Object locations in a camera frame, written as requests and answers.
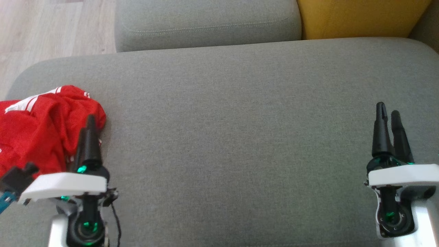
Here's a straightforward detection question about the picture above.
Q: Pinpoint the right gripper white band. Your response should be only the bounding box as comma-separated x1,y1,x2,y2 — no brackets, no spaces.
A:
364,102,439,206

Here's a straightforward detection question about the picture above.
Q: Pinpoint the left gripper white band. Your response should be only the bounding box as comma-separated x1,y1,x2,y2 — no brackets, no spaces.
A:
19,115,119,207

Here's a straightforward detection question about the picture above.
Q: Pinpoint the red t-shirt with white stripes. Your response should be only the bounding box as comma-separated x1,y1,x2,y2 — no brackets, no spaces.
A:
0,85,107,179

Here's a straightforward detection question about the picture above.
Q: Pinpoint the grey sofa side cushion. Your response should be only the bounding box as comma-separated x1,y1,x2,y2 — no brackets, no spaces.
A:
408,0,439,54

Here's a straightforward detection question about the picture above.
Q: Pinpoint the yellow sofa cushion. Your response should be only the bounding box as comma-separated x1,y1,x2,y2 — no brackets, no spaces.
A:
297,0,432,40

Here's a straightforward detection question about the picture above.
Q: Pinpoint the grey fabric sofa seat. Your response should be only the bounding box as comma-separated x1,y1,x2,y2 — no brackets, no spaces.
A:
0,37,439,247

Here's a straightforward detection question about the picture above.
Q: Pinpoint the grey sofa back cushion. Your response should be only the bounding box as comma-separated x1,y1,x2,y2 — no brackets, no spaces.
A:
114,0,302,52

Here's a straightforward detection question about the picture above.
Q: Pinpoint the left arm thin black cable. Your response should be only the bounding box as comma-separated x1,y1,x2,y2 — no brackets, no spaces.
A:
109,202,121,247

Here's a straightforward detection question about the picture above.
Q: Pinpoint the left camera blue-plug cable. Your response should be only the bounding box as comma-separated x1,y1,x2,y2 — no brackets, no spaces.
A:
0,191,16,214

